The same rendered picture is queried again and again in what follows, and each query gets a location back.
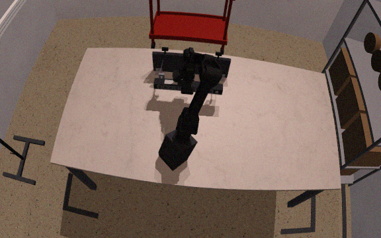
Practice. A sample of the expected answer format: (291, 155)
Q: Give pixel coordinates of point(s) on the black rectangular panel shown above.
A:
(173, 61)

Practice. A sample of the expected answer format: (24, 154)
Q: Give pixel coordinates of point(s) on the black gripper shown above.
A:
(188, 88)

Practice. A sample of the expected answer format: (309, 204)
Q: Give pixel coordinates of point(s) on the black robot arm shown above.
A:
(209, 77)

